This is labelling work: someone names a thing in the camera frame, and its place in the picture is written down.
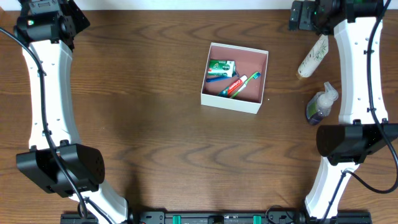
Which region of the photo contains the cream leaf-print lotion tube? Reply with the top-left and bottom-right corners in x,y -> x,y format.
296,34 -> 329,79

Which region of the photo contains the white box pink interior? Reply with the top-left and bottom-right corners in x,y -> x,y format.
200,42 -> 269,114

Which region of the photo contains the green toothbrush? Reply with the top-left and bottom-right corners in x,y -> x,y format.
230,72 -> 261,98

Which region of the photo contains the clear foam pump bottle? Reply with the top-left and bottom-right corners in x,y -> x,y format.
306,82 -> 338,125

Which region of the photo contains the green Dettol soap box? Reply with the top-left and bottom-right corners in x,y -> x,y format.
207,60 -> 236,77

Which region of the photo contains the blue disposable razor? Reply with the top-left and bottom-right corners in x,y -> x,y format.
205,73 -> 239,83

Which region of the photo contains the red white toothpaste tube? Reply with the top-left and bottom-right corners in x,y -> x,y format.
218,75 -> 248,97

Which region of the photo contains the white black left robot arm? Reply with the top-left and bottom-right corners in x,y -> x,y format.
14,0 -> 130,223

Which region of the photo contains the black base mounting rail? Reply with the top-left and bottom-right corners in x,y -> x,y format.
60,209 -> 373,224

